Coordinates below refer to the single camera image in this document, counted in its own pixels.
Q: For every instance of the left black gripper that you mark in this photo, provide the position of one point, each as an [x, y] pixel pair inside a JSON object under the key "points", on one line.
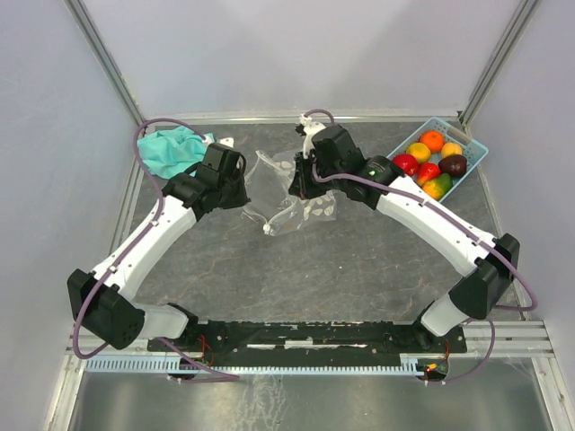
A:
{"points": [[242, 198]]}

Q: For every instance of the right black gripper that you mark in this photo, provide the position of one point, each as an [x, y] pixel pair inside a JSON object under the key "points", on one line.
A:
{"points": [[299, 186]]}

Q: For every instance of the clear dotted zip bag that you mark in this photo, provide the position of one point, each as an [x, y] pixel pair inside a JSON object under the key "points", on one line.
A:
{"points": [[270, 204]]}

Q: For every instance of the red apple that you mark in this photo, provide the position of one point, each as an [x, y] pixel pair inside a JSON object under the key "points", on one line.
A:
{"points": [[408, 163]]}

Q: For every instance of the green orange mango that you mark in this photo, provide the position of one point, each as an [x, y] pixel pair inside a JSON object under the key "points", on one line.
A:
{"points": [[438, 187]]}

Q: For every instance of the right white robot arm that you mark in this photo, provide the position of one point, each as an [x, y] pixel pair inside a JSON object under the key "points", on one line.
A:
{"points": [[330, 161]]}

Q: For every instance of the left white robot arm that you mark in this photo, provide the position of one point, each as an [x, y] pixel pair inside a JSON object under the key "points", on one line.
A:
{"points": [[102, 300]]}

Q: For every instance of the teal crumpled cloth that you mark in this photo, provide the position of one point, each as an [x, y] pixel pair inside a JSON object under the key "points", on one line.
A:
{"points": [[169, 152]]}

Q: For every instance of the yellow orange fruit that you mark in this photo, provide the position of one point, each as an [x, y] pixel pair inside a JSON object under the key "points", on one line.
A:
{"points": [[419, 151]]}

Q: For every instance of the red strawberry pear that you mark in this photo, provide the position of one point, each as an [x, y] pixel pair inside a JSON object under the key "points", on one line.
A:
{"points": [[426, 172]]}

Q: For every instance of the orange tangerine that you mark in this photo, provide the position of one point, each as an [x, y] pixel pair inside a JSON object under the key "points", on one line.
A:
{"points": [[433, 140]]}

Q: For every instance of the dark purple avocado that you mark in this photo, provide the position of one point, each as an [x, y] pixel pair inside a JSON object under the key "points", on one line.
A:
{"points": [[454, 165]]}

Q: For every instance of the light blue plastic basket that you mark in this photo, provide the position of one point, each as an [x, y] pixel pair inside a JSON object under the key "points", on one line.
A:
{"points": [[438, 157]]}

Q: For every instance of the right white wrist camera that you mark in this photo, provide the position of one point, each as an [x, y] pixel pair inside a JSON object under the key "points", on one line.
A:
{"points": [[308, 128]]}

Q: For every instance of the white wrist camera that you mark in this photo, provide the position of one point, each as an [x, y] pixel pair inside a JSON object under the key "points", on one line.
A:
{"points": [[308, 128], [210, 139]]}

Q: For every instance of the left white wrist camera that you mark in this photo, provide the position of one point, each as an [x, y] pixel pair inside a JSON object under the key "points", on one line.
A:
{"points": [[210, 139]]}

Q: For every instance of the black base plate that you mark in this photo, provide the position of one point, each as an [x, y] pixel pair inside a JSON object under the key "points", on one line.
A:
{"points": [[333, 343]]}

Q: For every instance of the light blue cable duct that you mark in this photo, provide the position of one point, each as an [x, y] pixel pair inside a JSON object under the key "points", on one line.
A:
{"points": [[171, 364]]}

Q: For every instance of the aluminium frame rail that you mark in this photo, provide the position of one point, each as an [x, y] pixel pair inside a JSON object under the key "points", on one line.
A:
{"points": [[512, 338]]}

